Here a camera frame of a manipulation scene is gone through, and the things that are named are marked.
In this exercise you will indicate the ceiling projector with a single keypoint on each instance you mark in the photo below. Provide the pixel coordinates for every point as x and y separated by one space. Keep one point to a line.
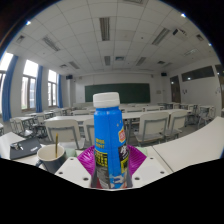
180 32

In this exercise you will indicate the green chalkboard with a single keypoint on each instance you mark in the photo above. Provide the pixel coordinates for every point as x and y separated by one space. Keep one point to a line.
116 92

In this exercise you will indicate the large bright window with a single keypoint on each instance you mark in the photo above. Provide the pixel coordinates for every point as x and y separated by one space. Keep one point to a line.
29 86

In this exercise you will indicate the window with narrow view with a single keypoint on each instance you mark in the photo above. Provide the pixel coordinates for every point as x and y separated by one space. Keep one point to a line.
5 66

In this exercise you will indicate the wooden stir stick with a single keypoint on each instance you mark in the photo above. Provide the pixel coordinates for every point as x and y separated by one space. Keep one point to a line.
56 143

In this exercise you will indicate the black wall speaker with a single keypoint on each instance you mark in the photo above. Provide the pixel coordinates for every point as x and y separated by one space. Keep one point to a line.
69 77
163 74

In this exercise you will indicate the dark blue mug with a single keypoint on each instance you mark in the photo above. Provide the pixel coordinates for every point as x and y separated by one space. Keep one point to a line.
53 163

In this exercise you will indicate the dark high wall window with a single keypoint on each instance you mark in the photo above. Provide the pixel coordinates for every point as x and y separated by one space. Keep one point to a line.
198 73

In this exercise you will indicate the dark brown door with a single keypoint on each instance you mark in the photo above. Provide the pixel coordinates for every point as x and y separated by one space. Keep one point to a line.
175 89

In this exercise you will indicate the classroom chairs and desks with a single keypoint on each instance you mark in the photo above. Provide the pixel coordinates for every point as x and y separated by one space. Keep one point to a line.
151 125

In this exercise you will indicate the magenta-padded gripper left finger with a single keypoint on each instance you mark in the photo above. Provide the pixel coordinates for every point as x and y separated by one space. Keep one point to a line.
73 170

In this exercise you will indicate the small bright window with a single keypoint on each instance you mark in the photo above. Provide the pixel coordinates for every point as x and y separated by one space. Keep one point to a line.
52 88

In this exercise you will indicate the black notebook case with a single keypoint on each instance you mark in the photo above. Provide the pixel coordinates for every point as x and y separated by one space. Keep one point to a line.
26 149

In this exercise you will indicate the wide blue curtain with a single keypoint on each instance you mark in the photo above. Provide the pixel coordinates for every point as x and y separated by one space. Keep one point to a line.
8 90

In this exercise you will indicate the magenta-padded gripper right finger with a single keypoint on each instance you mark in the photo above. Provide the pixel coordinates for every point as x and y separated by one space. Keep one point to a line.
146 168

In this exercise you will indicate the blue drink bottle white cap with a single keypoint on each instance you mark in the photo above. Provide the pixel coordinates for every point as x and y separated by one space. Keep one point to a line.
109 133

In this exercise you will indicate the ceiling light panels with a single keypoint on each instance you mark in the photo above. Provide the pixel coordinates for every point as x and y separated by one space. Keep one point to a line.
104 28

